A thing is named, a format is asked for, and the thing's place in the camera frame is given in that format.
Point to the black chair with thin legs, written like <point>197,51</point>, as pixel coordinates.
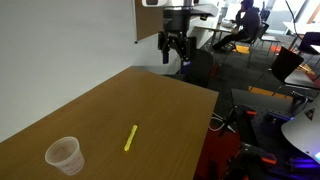
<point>286,65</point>

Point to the light office desk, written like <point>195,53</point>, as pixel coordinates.
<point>216,29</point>

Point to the brown wall board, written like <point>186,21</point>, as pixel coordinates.
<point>148,20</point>

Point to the seated person in dark hoodie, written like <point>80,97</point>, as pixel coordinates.
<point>246,23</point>

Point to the translucent plastic measuring cup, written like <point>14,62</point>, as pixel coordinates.
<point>65,156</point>

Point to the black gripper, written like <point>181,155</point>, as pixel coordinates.
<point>176,20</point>

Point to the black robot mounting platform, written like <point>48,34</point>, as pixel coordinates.
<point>266,133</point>

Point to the white table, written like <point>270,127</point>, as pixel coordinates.
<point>300,26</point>

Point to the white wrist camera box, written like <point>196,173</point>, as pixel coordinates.
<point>153,2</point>

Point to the dark chair with metal frame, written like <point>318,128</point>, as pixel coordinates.
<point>263,35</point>

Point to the yellow marker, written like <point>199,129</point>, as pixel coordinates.
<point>130,138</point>

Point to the black office chair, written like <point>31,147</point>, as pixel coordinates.
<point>201,68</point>

